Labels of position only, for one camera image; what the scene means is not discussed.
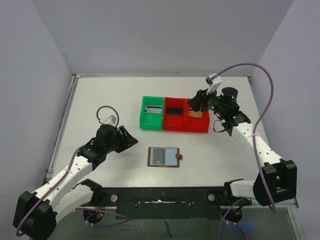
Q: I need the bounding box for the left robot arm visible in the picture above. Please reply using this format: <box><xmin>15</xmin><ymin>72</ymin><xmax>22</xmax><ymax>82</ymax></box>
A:
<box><xmin>13</xmin><ymin>124</ymin><xmax>139</xmax><ymax>240</ymax></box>

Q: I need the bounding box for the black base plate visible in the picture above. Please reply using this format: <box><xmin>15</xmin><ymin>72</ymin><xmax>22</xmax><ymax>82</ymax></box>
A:
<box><xmin>84</xmin><ymin>186</ymin><xmax>238</xmax><ymax>220</ymax></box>

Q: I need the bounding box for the aluminium left rail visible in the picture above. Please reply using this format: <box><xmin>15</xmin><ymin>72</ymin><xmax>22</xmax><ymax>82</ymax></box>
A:
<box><xmin>44</xmin><ymin>74</ymin><xmax>80</xmax><ymax>182</ymax></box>

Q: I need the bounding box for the aluminium front rail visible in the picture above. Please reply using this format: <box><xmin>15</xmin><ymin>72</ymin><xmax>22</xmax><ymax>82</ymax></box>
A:
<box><xmin>246</xmin><ymin>197</ymin><xmax>299</xmax><ymax>208</ymax></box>

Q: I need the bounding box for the brown leather card holder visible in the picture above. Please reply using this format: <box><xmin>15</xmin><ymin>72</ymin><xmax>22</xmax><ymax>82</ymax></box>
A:
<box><xmin>147</xmin><ymin>147</ymin><xmax>183</xmax><ymax>168</ymax></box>

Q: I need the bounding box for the green bin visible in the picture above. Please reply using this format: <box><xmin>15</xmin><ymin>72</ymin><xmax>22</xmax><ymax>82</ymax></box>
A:
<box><xmin>139</xmin><ymin>96</ymin><xmax>165</xmax><ymax>131</ymax></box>

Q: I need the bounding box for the aluminium rail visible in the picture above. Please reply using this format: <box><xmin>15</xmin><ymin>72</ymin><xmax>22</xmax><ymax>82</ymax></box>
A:
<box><xmin>246</xmin><ymin>197</ymin><xmax>299</xmax><ymax>208</ymax></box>
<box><xmin>44</xmin><ymin>74</ymin><xmax>80</xmax><ymax>182</ymax></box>

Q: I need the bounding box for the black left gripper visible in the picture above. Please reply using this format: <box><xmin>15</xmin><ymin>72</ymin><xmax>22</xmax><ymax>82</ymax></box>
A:
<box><xmin>104</xmin><ymin>126</ymin><xmax>137</xmax><ymax>153</ymax></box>

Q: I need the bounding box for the black card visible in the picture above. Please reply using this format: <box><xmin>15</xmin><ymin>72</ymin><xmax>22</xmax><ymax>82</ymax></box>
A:
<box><xmin>166</xmin><ymin>106</ymin><xmax>184</xmax><ymax>116</ymax></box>

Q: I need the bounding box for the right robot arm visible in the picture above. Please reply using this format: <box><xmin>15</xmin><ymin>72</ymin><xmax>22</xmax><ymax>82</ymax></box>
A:
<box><xmin>187</xmin><ymin>87</ymin><xmax>298</xmax><ymax>206</ymax></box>

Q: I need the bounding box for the red bin right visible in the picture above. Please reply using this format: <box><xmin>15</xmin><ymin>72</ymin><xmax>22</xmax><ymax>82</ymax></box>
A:
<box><xmin>185</xmin><ymin>103</ymin><xmax>210</xmax><ymax>134</ymax></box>

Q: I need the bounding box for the red bin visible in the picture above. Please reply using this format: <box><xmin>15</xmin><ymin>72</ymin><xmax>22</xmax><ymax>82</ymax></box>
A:
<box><xmin>162</xmin><ymin>97</ymin><xmax>187</xmax><ymax>132</ymax></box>
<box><xmin>185</xmin><ymin>103</ymin><xmax>210</xmax><ymax>134</ymax></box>

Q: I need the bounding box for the red bin middle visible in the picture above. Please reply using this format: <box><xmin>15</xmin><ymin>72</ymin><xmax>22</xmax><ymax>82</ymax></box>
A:
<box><xmin>162</xmin><ymin>97</ymin><xmax>187</xmax><ymax>132</ymax></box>

